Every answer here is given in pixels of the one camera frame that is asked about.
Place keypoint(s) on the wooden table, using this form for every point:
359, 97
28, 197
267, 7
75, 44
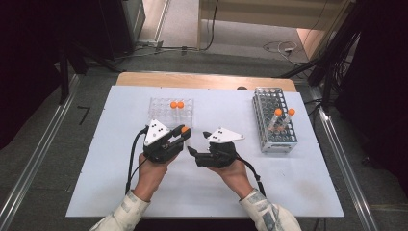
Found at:
192, 80

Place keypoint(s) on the perforated metal tube rack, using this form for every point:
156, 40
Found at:
268, 99

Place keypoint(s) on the dark grey cabinet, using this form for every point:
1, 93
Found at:
126, 25

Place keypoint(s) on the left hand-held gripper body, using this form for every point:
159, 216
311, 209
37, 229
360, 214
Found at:
156, 134

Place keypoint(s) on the orange-capped clear tube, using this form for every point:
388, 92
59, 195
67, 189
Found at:
277, 112
184, 129
173, 105
291, 112
180, 105

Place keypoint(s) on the person's right hand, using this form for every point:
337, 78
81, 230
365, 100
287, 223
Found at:
235, 178

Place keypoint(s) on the beige wooden furniture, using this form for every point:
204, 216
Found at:
256, 12

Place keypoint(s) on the long aluminium floor rail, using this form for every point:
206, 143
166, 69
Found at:
340, 150
38, 154

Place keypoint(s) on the person's left hand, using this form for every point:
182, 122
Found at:
150, 178

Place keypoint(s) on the clear plastic tube rack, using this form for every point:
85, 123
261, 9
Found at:
160, 110

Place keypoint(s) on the black metal stand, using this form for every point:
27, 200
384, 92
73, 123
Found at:
64, 80

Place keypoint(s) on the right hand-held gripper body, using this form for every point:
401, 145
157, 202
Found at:
221, 157

